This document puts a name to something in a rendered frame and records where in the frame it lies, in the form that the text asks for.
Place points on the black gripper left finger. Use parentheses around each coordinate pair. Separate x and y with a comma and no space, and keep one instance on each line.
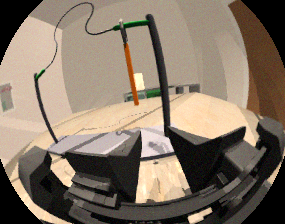
(121,164)

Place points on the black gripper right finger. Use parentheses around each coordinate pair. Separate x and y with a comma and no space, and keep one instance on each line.
(198,155)

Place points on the orange handle with grey loop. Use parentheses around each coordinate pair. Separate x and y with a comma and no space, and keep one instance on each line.
(128,61)

